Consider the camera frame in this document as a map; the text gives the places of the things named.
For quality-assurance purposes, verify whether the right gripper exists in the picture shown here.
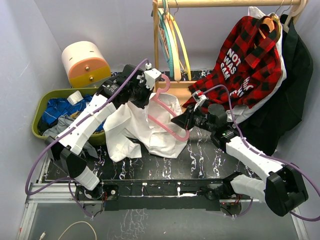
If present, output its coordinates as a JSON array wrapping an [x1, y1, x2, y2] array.
[[171, 103, 216, 134]]

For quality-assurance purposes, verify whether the pink hanger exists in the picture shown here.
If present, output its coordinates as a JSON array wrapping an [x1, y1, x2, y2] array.
[[147, 72, 191, 142]]

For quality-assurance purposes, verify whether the white shirt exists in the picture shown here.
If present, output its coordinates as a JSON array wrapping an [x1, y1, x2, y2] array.
[[103, 100, 187, 163]]

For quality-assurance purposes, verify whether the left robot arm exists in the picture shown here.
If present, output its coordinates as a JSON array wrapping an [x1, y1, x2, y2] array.
[[45, 62, 155, 200]]

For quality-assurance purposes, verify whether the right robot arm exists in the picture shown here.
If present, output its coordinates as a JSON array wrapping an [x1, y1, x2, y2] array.
[[171, 104, 309, 217]]

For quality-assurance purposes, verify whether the yellow hanger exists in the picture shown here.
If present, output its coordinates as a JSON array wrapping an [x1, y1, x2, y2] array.
[[165, 11, 192, 81]]

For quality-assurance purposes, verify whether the red plaid shirt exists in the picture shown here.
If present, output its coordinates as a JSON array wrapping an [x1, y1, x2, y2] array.
[[188, 16, 282, 113]]

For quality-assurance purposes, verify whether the orange wooden hanger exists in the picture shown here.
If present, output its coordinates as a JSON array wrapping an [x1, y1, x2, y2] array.
[[261, 13, 282, 49]]

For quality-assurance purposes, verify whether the cream wooden hanger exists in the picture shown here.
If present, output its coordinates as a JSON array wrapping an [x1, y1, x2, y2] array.
[[282, 0, 308, 33]]

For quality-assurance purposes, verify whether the wooden clothes rack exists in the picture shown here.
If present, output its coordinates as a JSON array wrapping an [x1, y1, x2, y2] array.
[[158, 0, 300, 104]]

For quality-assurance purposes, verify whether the round pastel drawer cabinet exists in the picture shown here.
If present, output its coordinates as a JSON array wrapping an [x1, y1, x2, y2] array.
[[61, 41, 111, 88]]

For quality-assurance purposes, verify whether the olive green laundry basket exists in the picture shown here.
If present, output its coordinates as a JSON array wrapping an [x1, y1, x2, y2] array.
[[31, 87, 106, 146]]

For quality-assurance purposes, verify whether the grey garment in basket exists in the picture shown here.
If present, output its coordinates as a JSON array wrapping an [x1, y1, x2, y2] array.
[[42, 115, 98, 159]]

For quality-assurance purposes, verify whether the black garment on rack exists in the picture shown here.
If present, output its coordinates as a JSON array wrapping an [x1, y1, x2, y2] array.
[[239, 20, 314, 156]]

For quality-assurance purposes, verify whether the blue garment in basket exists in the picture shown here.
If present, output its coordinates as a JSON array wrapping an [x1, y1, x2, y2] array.
[[37, 94, 93, 136]]

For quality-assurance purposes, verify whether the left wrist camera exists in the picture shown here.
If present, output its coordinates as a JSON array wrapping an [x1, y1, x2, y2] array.
[[143, 62, 162, 91]]

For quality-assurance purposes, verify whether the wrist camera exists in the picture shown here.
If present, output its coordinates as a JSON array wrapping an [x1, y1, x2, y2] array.
[[143, 62, 162, 91], [192, 90, 207, 112]]

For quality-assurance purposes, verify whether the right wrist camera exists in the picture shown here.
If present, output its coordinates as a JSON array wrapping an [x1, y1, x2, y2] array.
[[192, 90, 207, 112]]

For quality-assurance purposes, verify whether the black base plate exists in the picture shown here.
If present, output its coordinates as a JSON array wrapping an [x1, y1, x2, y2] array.
[[94, 178, 253, 213]]

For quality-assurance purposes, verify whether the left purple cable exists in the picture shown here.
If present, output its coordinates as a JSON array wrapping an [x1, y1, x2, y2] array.
[[24, 58, 151, 218]]

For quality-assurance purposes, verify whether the aluminium frame rail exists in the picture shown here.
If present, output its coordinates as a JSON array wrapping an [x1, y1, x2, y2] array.
[[16, 149, 310, 240]]

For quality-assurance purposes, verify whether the beige cable on floor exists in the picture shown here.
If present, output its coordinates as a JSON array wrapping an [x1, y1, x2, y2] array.
[[38, 220, 98, 240]]

